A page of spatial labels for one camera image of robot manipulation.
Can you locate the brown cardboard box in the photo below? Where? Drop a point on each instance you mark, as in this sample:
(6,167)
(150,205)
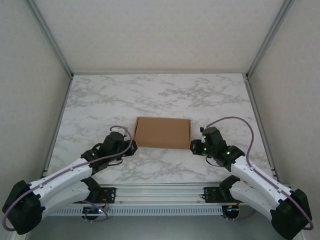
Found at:
(162,132)

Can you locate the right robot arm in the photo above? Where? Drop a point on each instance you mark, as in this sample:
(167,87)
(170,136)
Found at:
(255,175)

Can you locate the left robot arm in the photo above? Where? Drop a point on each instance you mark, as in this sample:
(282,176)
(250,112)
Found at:
(65,172)

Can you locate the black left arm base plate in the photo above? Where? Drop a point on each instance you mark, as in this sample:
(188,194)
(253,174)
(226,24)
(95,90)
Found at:
(110,195)

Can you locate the aluminium side rail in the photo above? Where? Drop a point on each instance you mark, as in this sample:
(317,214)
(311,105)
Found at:
(56,125)
(262,125)

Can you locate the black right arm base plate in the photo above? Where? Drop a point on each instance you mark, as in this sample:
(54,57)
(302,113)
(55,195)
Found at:
(212,195)

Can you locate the aluminium mounting rail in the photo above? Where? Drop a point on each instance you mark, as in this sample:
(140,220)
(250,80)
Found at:
(160,193)

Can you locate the aluminium frame upright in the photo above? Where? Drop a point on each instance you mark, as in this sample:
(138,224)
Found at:
(270,37)
(50,37)

